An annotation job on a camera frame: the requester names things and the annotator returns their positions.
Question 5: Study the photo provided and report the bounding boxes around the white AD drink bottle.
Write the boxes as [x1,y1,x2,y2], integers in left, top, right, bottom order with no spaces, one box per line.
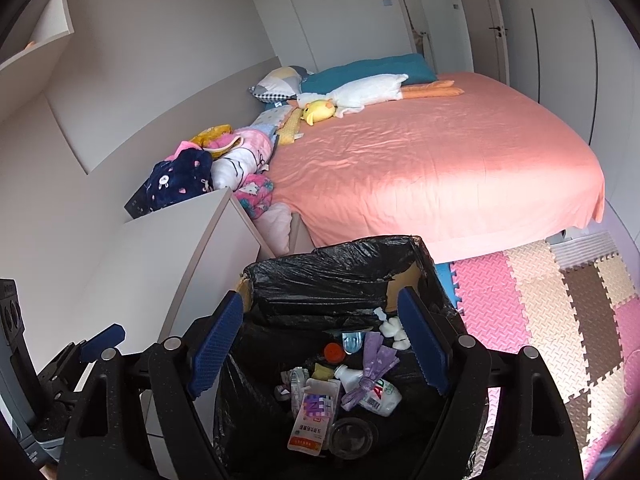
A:
[334,365,402,417]

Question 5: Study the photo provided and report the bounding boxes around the purple plastic bag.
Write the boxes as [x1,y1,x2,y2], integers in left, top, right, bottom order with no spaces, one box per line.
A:
[362,332,399,382]

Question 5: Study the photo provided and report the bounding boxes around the pink patterned clothes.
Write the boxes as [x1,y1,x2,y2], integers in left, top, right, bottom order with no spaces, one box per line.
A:
[166,125,276,220]

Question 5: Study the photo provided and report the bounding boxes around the pink bed sheet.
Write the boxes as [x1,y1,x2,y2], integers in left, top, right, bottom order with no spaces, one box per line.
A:
[269,73,605,262]

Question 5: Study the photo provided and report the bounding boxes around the yellow duck plush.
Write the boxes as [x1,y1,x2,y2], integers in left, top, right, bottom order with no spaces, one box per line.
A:
[302,100,336,126]

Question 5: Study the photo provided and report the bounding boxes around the blue transparent cup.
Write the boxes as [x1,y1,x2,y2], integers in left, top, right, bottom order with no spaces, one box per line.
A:
[342,332,364,356]

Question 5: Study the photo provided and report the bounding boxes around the grey checked pillow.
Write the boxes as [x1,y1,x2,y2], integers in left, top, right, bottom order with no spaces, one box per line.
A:
[248,66,308,104]

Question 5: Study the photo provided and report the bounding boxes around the navy patterned blanket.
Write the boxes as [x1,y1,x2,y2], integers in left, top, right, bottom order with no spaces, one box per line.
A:
[144,148,213,211]

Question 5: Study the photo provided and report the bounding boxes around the teal pillow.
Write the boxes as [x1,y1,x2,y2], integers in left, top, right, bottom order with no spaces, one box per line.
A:
[302,53,437,94]

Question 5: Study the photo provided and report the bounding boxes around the white goose plush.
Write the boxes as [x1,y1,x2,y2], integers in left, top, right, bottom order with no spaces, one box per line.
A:
[296,74,464,118]

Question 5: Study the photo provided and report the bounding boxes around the orange plastic cap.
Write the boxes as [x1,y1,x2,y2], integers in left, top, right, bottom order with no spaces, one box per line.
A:
[323,342,346,364]

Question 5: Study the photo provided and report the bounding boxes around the white pink snack packet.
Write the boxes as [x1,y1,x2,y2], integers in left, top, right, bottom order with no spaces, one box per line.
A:
[288,378,341,456]

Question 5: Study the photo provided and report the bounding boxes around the brown foam floor mat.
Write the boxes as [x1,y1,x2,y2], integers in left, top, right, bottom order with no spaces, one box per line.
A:
[561,264,623,384]

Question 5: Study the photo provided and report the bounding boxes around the pink foam floor mat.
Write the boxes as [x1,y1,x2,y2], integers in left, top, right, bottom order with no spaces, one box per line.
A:
[451,252,530,353]

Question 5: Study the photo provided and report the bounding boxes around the white wall shelf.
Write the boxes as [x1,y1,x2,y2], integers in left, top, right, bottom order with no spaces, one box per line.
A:
[1,0,74,120]

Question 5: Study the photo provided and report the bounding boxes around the clear plastic round lid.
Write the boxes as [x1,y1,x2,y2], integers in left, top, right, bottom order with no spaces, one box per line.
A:
[328,417,374,460]

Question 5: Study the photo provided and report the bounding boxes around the white door with handle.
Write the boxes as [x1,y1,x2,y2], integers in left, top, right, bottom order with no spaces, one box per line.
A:
[461,0,510,86]

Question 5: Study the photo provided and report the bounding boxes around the black trash bag bin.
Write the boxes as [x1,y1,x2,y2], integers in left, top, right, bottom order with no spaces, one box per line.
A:
[213,236,476,479]

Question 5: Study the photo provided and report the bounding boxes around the black wall socket panel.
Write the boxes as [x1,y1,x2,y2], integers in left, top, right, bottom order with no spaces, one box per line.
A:
[124,184,150,219]

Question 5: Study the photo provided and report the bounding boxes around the white nightstand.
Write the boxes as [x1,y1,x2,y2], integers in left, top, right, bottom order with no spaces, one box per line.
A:
[74,187,277,480]

